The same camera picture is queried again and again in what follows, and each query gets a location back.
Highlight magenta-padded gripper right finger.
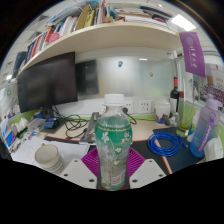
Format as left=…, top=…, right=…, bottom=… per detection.
left=127, top=147, right=167, bottom=190

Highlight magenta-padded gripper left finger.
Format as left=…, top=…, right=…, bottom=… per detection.
left=59, top=147, right=102, bottom=190

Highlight green-label clear drink bottle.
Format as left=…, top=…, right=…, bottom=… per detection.
left=94, top=93, right=134, bottom=192

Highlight purple translucent water bottle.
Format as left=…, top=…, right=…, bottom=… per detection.
left=189, top=93, right=224, bottom=159

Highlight cream patterned mug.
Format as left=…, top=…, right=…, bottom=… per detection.
left=34, top=143, right=66, bottom=175

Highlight dark mat with orange edge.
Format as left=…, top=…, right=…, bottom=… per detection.
left=152, top=126, right=206, bottom=175

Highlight grey metal laptop stand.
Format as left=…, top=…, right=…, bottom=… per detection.
left=78, top=111, right=101, bottom=145

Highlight small blue electronic board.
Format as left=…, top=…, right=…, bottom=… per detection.
left=43, top=118, right=61, bottom=131

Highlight handwritten white paper sheet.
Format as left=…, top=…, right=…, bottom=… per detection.
left=11, top=136, right=46, bottom=165

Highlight clear glass vase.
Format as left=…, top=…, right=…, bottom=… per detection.
left=175, top=99, right=195, bottom=138

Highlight white ceramic jar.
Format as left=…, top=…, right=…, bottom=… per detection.
left=154, top=98, right=172, bottom=125

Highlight clear plastic container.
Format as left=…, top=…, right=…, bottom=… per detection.
left=27, top=118, right=46, bottom=133

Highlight crumpled white tissue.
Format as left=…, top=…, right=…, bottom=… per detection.
left=203, top=135, right=224, bottom=162

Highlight pile of white tissues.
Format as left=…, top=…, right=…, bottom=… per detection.
left=11, top=117, right=30, bottom=135

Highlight dark wine bottle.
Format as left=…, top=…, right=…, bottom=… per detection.
left=169, top=75, right=181, bottom=116

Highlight blue tissue box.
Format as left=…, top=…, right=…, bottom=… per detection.
left=1, top=118, right=18, bottom=150

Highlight black computer monitor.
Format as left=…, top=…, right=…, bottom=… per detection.
left=16, top=51, right=79, bottom=120

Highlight group photo poster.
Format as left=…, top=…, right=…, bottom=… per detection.
left=199, top=63, right=224, bottom=105

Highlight purple pennant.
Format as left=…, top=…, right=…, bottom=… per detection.
left=178, top=31, right=207, bottom=79

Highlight blue coiled cable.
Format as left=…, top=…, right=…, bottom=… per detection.
left=147, top=132, right=190, bottom=158

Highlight black tangled cables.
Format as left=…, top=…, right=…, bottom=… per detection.
left=53, top=105, right=93, bottom=140

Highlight white wall power outlet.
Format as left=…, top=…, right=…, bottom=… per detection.
left=138, top=99, right=153, bottom=115
left=99, top=102, right=107, bottom=115
left=123, top=100, right=135, bottom=115

